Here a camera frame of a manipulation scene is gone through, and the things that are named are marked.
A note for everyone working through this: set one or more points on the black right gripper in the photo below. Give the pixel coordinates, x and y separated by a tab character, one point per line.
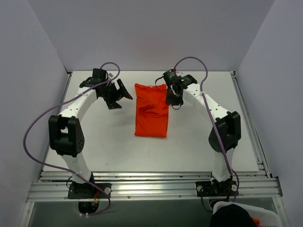
173	93

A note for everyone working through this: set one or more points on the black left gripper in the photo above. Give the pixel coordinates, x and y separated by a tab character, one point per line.
116	93

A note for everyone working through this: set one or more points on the orange t shirt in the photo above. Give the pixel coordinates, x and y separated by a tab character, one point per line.
152	111

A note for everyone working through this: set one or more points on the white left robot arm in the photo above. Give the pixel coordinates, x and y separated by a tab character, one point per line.
65	132

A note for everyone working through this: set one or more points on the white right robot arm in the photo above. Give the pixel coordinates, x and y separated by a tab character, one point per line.
226	126

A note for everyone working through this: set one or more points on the black garment in basket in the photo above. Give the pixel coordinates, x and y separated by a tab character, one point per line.
232	216

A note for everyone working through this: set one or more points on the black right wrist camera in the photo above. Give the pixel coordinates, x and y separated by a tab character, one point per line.
170	77

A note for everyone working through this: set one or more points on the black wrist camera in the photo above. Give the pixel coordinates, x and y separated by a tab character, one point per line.
170	77
99	74

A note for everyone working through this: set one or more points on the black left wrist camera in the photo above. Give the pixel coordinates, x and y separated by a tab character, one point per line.
99	74

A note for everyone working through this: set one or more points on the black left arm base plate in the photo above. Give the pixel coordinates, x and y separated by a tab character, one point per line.
86	191

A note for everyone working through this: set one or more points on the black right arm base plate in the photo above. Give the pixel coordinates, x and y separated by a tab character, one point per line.
214	188

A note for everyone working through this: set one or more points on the aluminium rail frame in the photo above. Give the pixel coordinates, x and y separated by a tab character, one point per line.
153	181

